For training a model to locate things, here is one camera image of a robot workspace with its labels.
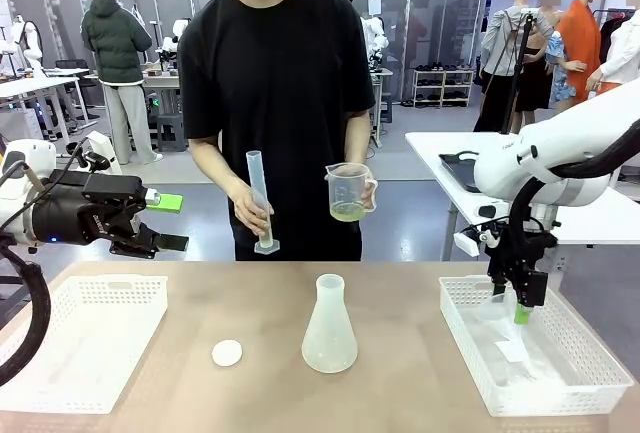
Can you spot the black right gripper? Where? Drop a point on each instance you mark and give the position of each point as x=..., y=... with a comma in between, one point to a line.
x=520, y=253

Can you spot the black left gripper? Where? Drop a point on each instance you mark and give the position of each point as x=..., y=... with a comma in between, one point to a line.
x=65, y=218

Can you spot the clear plastic graduated cylinder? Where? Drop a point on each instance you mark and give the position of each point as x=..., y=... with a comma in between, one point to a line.
x=256, y=173

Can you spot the white round flask lid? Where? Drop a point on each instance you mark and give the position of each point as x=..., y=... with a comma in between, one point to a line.
x=227, y=353

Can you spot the translucent plastic conical flask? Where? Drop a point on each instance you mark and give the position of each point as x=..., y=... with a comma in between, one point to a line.
x=330, y=343

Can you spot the clear plastic measuring beaker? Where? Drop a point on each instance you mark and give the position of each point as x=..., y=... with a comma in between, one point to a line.
x=345, y=193

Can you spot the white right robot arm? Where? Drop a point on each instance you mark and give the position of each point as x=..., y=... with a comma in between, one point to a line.
x=550, y=153

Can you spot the person's right forearm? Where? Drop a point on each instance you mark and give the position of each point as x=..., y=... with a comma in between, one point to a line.
x=215, y=163

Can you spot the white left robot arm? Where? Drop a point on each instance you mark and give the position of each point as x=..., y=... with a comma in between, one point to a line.
x=35, y=153

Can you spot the person's left forearm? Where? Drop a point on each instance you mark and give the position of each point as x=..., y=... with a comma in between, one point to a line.
x=359, y=148

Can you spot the person's right hand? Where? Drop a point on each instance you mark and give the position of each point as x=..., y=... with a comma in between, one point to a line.
x=252, y=210

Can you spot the person's left hand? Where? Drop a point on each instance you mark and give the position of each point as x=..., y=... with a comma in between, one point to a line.
x=372, y=200

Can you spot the small white paper slip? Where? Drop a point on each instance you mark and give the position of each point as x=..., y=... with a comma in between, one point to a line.
x=510, y=353

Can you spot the white perforated plastic basket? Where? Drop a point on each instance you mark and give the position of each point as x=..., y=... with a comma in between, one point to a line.
x=465, y=333
x=100, y=353

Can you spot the crumpled clear plastic film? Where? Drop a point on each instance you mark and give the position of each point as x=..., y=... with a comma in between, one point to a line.
x=545, y=368

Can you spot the grey plastic step stool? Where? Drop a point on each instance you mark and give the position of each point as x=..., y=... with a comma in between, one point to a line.
x=170, y=133

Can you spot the black flat tray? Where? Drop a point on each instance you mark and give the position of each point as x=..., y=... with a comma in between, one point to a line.
x=460, y=173

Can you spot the grey metal workbench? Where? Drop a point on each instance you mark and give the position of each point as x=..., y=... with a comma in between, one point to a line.
x=160, y=80

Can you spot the long white desk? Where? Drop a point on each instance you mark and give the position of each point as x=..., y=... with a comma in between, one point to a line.
x=30, y=84

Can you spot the person in green puffer jacket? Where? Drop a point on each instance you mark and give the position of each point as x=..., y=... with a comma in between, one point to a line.
x=115, y=48

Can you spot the person in black t-shirt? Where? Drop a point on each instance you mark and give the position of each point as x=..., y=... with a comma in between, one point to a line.
x=275, y=78

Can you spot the mannequin in black dress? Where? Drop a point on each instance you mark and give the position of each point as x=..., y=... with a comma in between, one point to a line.
x=532, y=78

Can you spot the wooden shoe rack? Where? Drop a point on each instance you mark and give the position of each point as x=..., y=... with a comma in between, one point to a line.
x=442, y=88

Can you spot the black tripod stand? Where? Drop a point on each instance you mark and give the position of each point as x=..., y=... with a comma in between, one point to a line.
x=517, y=63

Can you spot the mannequin in orange coat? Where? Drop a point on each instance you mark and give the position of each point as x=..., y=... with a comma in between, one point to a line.
x=580, y=48

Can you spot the mannequin in grey shirt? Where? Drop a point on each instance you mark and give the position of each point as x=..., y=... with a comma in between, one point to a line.
x=505, y=38

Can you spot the mannequin in white jacket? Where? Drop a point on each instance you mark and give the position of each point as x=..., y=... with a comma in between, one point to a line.
x=625, y=48

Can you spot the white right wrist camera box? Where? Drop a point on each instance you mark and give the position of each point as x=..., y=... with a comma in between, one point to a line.
x=467, y=243

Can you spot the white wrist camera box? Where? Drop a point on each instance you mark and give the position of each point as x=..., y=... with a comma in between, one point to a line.
x=467, y=243
x=105, y=150

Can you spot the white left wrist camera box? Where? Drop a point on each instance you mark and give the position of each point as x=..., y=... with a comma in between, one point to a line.
x=105, y=150

